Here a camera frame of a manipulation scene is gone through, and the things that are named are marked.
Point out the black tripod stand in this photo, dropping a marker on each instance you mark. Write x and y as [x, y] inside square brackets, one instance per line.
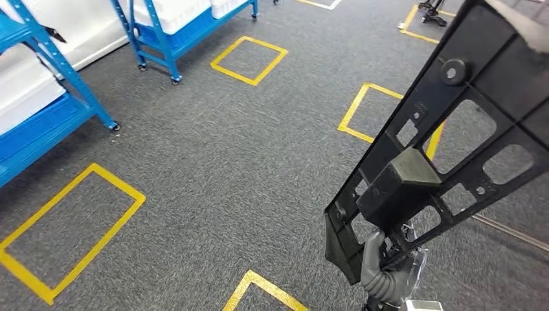
[433, 17]

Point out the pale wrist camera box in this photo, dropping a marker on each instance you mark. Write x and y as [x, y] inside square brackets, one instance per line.
[424, 306]

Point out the yellow floor tape square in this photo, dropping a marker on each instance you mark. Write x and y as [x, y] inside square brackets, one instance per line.
[418, 37]
[266, 45]
[279, 291]
[353, 107]

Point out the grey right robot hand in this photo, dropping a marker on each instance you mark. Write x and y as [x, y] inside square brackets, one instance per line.
[390, 285]

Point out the blue plastic bin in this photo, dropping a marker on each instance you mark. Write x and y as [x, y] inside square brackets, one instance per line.
[206, 32]
[38, 129]

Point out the black plastic panel part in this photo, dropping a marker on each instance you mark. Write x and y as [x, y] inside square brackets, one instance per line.
[403, 189]

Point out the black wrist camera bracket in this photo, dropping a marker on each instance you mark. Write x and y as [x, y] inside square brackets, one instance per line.
[377, 307]

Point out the black plastic strip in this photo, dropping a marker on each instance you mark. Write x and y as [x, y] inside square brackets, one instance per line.
[56, 35]

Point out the blue metal shelf rack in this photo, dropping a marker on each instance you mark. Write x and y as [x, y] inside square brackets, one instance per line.
[25, 163]
[169, 60]

